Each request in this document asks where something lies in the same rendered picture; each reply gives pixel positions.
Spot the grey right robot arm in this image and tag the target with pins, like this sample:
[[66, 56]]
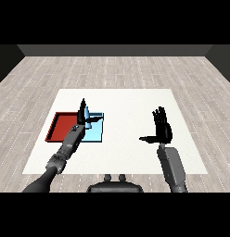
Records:
[[173, 166]]

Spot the red shallow open box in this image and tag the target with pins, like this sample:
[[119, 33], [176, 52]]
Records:
[[62, 128]]

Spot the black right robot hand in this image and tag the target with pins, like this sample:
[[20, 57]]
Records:
[[163, 131]]

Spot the dark grey robot body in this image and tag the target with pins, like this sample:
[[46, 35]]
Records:
[[115, 186]]

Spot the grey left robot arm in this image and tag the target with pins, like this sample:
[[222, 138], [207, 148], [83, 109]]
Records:
[[69, 143]]

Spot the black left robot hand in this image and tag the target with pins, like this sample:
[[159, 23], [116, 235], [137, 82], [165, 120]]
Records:
[[81, 115]]

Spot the light blue shallow open box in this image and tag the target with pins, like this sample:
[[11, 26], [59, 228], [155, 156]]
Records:
[[94, 131]]

